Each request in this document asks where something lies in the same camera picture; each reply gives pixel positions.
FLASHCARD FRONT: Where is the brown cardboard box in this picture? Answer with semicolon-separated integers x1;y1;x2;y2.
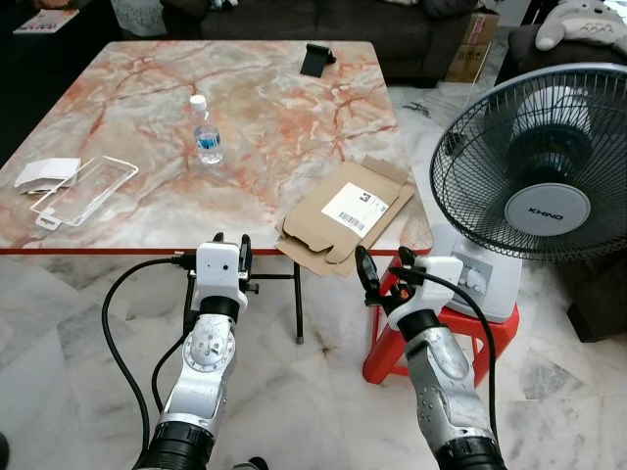
275;157;419;278

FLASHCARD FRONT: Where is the small clear water bottle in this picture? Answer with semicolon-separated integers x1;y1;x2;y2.
189;95;224;165

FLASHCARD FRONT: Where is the red plastic stool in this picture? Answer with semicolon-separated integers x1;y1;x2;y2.
362;269;520;388

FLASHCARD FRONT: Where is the grey table fan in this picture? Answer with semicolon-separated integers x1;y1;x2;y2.
429;64;627;324

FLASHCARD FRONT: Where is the white folded paper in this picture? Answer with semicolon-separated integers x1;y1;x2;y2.
15;157;82;192

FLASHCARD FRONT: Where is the dark low furniture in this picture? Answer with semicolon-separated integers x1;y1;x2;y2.
566;250;627;344

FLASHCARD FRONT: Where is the black phone stand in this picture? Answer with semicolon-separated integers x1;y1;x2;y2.
300;43;337;78

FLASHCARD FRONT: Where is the dark fabric sofa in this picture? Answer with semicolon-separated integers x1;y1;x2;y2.
162;0;501;84

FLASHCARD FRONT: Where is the upright brown carton box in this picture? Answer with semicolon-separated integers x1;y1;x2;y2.
446;10;501;84

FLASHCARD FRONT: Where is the dark armchair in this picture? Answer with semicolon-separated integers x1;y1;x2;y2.
509;24;627;99

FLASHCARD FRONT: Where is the red and white magazine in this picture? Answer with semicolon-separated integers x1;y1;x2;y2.
13;8;79;35

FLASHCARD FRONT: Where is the grey plush toy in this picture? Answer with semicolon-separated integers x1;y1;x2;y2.
534;0;627;52

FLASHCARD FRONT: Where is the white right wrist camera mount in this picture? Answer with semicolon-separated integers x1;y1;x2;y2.
386;257;464;330

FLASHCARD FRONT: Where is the black metal table leg frame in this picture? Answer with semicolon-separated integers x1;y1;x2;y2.
184;259;307;346

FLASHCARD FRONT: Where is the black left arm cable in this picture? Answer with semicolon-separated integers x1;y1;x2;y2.
101;253;197;453

